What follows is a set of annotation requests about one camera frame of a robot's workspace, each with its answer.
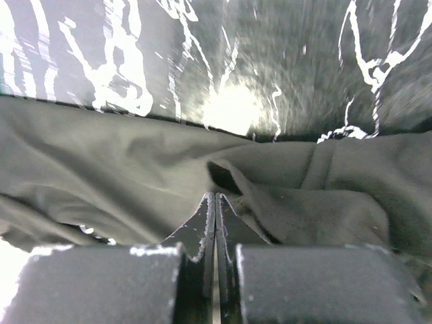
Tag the black printed t-shirt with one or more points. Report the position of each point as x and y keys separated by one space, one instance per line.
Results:
x=70 y=175

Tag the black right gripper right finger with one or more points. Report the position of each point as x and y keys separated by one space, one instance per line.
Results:
x=264 y=283

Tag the black marbled table mat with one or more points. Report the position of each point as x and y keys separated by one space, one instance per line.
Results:
x=267 y=70

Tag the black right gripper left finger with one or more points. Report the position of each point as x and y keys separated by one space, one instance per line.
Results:
x=171 y=282

